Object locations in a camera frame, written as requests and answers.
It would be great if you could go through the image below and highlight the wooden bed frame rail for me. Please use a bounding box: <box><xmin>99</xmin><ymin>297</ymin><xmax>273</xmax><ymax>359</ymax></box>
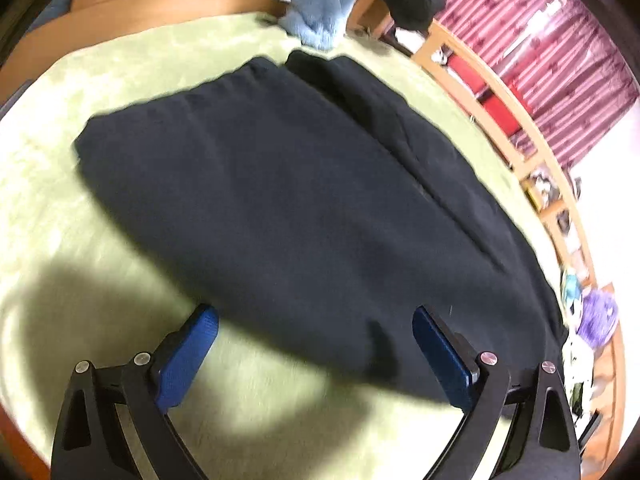
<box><xmin>0</xmin><ymin>0</ymin><xmax>627</xmax><ymax>466</ymax></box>

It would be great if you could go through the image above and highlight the green bed blanket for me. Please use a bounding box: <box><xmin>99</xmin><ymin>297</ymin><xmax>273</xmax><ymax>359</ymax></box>
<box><xmin>0</xmin><ymin>11</ymin><xmax>566</xmax><ymax>480</ymax></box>

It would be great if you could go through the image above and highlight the maroon patterned curtain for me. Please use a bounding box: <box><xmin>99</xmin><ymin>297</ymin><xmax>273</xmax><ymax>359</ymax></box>
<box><xmin>438</xmin><ymin>0</ymin><xmax>639</xmax><ymax>168</ymax></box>

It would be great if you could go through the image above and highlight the purple plush toy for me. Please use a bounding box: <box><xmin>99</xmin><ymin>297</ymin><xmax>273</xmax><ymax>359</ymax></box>
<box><xmin>577</xmin><ymin>289</ymin><xmax>618</xmax><ymax>350</ymax></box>

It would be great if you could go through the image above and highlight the black track pants white stripe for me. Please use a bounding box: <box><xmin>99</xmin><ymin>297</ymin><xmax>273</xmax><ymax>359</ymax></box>
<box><xmin>74</xmin><ymin>50</ymin><xmax>567</xmax><ymax>400</ymax></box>

